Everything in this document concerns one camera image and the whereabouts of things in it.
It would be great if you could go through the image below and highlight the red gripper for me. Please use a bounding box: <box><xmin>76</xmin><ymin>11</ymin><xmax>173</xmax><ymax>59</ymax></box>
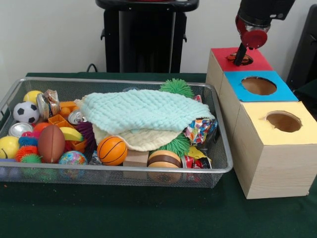
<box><xmin>234</xmin><ymin>15</ymin><xmax>268</xmax><ymax>66</ymax></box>

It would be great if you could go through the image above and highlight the toy hamburger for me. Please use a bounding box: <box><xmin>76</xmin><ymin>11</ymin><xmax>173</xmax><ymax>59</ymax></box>
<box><xmin>148</xmin><ymin>150</ymin><xmax>183</xmax><ymax>184</ymax></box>

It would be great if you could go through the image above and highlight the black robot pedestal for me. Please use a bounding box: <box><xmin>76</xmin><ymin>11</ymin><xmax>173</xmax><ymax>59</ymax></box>
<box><xmin>95</xmin><ymin>0</ymin><xmax>200</xmax><ymax>73</ymax></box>

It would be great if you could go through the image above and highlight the globe print ball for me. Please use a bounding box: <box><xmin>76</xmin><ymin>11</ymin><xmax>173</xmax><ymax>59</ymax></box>
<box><xmin>58</xmin><ymin>150</ymin><xmax>88</xmax><ymax>166</ymax></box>

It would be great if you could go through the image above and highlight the cream waffle cloth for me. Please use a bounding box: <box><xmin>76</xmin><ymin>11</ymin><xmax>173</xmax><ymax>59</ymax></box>
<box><xmin>93</xmin><ymin>123</ymin><xmax>184</xmax><ymax>152</ymax></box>

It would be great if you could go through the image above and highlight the orange toy basketball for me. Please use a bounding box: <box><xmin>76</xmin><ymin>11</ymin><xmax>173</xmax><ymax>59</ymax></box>
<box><xmin>97</xmin><ymin>136</ymin><xmax>128</xmax><ymax>166</ymax></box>

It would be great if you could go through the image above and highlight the colourful patterned wrapper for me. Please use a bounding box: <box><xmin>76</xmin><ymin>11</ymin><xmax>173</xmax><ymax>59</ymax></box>
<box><xmin>184</xmin><ymin>95</ymin><xmax>219</xmax><ymax>146</ymax></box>

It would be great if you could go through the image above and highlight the mint green waffle cloth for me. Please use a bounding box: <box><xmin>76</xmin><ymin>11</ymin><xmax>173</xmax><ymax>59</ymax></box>
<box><xmin>79</xmin><ymin>89</ymin><xmax>215</xmax><ymax>136</ymax></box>

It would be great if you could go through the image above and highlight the yellow smiley ball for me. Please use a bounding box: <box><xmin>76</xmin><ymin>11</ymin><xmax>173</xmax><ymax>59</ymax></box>
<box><xmin>0</xmin><ymin>135</ymin><xmax>20</xmax><ymax>159</ymax></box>

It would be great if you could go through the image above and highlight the dark green side tablecloth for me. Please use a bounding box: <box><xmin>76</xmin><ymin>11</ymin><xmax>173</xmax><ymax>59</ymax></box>
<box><xmin>294</xmin><ymin>79</ymin><xmax>317</xmax><ymax>112</ymax></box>

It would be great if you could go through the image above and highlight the brown toy football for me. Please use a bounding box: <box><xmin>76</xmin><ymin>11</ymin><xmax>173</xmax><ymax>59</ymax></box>
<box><xmin>38</xmin><ymin>124</ymin><xmax>66</xmax><ymax>164</ymax></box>

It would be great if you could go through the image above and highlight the green spiky ball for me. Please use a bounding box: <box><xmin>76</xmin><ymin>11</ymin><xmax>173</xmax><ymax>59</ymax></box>
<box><xmin>158</xmin><ymin>78</ymin><xmax>195</xmax><ymax>99</ymax></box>

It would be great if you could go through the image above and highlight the plain orange-red ball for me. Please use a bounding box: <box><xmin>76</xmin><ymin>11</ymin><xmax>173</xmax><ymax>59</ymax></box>
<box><xmin>33</xmin><ymin>122</ymin><xmax>52</xmax><ymax>133</ymax></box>

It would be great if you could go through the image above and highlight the orange striped plush tiger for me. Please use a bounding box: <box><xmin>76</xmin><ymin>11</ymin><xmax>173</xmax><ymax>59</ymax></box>
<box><xmin>227</xmin><ymin>53</ymin><xmax>254</xmax><ymax>66</ymax></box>

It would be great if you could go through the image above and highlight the metal mesh bin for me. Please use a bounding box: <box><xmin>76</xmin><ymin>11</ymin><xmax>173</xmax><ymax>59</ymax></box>
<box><xmin>0</xmin><ymin>76</ymin><xmax>235</xmax><ymax>189</ymax></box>

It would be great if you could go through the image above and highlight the black furniture frame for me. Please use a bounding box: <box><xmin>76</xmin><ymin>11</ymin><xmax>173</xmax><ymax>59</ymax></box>
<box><xmin>286</xmin><ymin>3</ymin><xmax>317</xmax><ymax>88</ymax></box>

